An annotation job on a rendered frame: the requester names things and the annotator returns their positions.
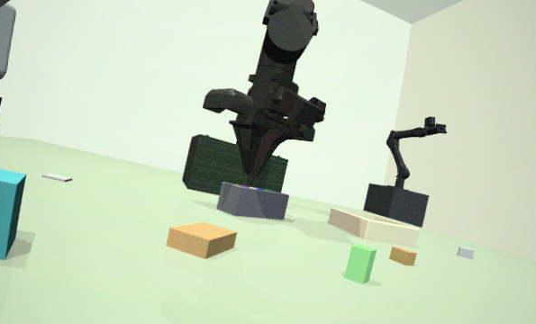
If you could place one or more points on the white flat bar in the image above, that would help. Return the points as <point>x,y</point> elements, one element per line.
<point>57,177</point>

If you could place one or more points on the small orange block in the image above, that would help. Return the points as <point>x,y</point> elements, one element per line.
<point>403,256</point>

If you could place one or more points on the tan flat box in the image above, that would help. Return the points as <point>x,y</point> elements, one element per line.
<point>201,239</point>

